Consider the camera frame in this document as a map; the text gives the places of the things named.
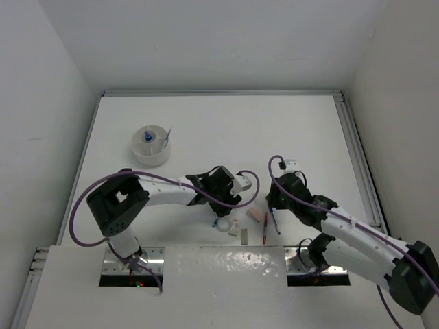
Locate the blue ballpoint pen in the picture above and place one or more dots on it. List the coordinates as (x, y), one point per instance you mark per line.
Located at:
(271, 210)

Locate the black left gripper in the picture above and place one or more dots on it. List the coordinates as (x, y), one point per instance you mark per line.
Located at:
(230, 199)

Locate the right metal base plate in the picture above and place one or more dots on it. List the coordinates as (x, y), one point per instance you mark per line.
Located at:
(299, 262)

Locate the clear tape roll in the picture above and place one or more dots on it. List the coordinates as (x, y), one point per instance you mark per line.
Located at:
(224, 224)

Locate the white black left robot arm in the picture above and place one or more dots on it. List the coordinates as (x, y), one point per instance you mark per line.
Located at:
(118, 201)

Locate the white round desk organizer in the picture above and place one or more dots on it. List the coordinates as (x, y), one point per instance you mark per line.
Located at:
(150, 154)

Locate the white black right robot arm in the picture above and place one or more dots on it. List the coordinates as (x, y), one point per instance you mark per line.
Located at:
(407, 271)

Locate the metal base plate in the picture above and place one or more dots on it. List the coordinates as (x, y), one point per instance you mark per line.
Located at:
(151, 257)
(299, 262)

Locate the red pen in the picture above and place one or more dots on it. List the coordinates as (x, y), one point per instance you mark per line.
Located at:
(265, 229)

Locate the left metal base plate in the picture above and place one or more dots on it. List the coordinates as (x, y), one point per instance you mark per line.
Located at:
(151, 257)

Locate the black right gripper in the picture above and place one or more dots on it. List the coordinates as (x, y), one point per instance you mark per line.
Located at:
(271, 197)

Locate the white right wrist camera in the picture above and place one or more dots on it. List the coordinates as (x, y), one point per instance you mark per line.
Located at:
(289, 166)

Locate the white correction tape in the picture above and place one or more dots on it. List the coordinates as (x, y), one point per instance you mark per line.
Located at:
(235, 227)

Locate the pink stapler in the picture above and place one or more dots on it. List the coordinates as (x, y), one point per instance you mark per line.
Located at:
(255, 215)

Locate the grey staple box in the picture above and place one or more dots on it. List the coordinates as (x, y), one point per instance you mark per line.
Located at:
(244, 236)

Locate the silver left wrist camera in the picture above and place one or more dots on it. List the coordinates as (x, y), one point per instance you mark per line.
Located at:
(241, 183)

